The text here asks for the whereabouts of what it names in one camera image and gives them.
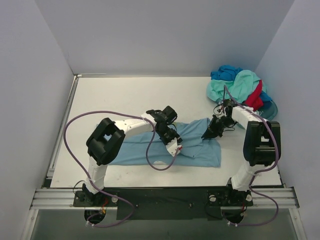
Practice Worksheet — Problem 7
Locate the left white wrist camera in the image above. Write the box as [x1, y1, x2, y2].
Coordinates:
[165, 138, 183, 157]

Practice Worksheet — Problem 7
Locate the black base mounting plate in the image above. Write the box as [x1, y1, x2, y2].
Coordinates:
[73, 186, 253, 220]

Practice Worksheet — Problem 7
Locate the red t-shirt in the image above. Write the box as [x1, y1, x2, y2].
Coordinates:
[244, 79, 264, 111]

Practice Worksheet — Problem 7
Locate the royal blue t-shirt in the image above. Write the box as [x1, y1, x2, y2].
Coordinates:
[210, 65, 272, 103]

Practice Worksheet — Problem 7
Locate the translucent teal plastic basket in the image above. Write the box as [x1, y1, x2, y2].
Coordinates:
[257, 101, 278, 121]

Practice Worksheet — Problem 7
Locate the light blue printed t-shirt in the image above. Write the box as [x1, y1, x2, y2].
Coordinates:
[109, 117, 222, 168]

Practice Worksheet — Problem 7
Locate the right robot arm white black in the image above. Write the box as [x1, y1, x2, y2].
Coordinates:
[201, 99, 281, 205]

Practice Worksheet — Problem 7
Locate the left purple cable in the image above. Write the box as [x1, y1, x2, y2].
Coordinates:
[63, 110, 183, 228]

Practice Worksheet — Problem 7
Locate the aluminium front rail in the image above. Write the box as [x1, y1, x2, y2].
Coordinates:
[22, 186, 308, 240]

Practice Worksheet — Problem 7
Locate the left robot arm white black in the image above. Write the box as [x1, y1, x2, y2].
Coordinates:
[82, 106, 182, 206]

